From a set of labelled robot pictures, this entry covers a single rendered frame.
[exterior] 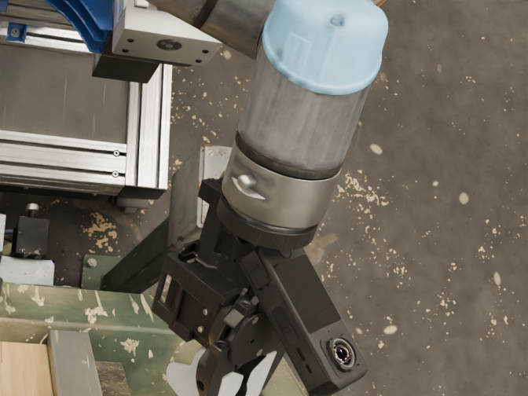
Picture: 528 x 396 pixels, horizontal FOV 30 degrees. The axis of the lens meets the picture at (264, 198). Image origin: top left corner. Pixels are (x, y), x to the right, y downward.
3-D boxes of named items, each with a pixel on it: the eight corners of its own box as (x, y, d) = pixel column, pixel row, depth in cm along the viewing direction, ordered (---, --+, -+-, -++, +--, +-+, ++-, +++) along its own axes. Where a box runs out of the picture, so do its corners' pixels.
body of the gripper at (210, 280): (214, 291, 80) (254, 163, 74) (293, 352, 75) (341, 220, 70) (145, 319, 74) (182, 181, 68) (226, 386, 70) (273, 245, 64)
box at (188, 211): (243, 184, 155) (283, 152, 139) (241, 258, 152) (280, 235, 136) (170, 175, 151) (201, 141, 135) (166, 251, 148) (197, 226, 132)
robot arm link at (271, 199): (362, 169, 68) (288, 192, 62) (342, 224, 70) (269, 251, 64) (282, 119, 71) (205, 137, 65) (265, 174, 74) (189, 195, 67)
